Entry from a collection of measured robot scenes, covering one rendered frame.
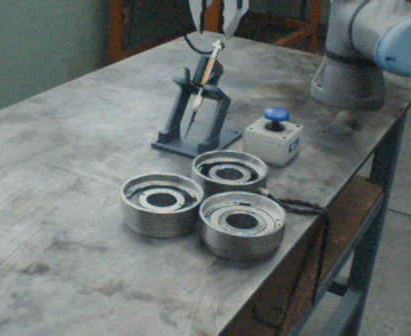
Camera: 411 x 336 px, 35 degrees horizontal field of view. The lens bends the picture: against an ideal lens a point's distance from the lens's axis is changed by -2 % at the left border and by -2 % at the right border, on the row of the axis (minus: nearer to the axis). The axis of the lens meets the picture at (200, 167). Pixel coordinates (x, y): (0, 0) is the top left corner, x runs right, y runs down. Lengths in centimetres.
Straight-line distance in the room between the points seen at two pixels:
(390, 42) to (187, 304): 61
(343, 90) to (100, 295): 72
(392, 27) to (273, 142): 29
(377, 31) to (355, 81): 16
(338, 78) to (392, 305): 103
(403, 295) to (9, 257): 160
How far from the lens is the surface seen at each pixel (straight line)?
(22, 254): 79
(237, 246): 76
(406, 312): 213
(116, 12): 319
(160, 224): 79
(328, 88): 129
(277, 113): 102
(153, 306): 70
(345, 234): 136
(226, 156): 96
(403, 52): 114
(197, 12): 104
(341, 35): 127
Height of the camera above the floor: 124
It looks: 26 degrees down
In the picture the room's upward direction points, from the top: 4 degrees clockwise
